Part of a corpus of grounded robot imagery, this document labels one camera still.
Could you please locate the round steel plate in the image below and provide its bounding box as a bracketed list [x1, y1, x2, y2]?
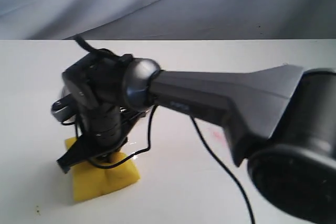
[59, 86, 70, 99]

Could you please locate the black cable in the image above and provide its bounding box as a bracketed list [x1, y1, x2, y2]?
[60, 104, 256, 224]

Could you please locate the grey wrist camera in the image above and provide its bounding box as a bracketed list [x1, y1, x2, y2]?
[51, 94, 76, 123]

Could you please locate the yellow sponge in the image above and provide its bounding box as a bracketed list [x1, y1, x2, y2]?
[65, 136, 141, 203]

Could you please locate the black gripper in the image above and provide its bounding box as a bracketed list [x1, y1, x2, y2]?
[57, 103, 146, 174]

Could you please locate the grey backdrop cloth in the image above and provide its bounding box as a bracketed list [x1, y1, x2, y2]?
[1, 0, 335, 40]

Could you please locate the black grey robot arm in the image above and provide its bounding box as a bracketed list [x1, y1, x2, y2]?
[52, 54, 335, 223]

